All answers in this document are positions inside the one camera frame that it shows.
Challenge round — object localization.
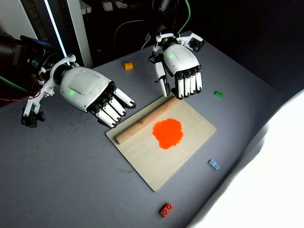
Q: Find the wooden rolling pin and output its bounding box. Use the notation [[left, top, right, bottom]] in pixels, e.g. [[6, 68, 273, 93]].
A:
[[114, 97, 179, 145]]

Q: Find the LED light strip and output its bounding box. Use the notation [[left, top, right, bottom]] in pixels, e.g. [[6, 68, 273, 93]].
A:
[[43, 0, 71, 66]]

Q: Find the grey table cloth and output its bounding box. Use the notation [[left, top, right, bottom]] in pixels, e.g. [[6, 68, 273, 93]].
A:
[[0, 30, 304, 228]]

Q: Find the orange play dough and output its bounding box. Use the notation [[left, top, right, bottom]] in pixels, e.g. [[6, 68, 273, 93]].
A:
[[152, 118, 185, 150]]

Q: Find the white cabinet panel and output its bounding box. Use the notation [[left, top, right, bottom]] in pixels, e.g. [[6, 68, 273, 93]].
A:
[[0, 0, 38, 41]]

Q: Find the light wooden board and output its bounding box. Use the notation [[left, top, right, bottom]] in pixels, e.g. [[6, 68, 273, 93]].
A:
[[105, 94, 218, 193]]

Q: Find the red toy brick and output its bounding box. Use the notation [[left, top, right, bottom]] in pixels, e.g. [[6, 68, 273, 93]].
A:
[[159, 202, 174, 218]]

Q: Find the light blue toy brick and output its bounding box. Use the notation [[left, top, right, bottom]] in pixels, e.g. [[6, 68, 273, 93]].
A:
[[208, 159, 221, 171]]

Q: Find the white frame post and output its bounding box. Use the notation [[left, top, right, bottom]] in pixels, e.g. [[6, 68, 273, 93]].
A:
[[65, 0, 94, 69]]

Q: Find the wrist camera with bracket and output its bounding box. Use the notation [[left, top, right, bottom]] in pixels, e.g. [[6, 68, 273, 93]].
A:
[[152, 32, 205, 53], [20, 54, 80, 129]]

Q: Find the red wire of arm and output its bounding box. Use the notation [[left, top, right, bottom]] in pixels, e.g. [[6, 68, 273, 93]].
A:
[[0, 89, 41, 103]]

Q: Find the green cable of arm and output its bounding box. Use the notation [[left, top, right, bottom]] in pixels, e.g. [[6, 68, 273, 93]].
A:
[[177, 0, 192, 34], [0, 75, 29, 93]]

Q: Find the thin white cable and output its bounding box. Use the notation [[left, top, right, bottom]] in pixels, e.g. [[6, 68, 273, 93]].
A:
[[113, 19, 144, 48]]

